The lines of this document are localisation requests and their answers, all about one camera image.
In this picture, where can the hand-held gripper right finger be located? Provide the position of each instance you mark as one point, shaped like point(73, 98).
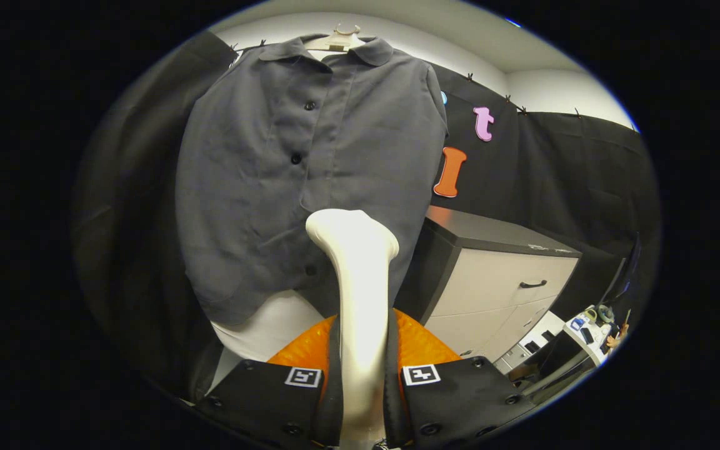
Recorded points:
point(392, 400)

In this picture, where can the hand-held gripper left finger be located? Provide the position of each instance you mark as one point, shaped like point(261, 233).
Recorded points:
point(334, 394)

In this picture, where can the white garment steamer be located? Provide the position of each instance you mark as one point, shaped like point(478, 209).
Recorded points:
point(360, 287)

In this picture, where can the grey button-up shirt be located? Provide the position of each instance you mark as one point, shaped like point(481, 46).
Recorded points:
point(247, 175)

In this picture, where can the white mannequin torso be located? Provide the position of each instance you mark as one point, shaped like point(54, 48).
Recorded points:
point(272, 331)

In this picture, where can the grey-topped white drawer cabinet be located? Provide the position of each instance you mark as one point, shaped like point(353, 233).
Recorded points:
point(497, 281)

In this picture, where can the white desk with clutter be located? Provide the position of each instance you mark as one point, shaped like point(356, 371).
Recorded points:
point(585, 337)

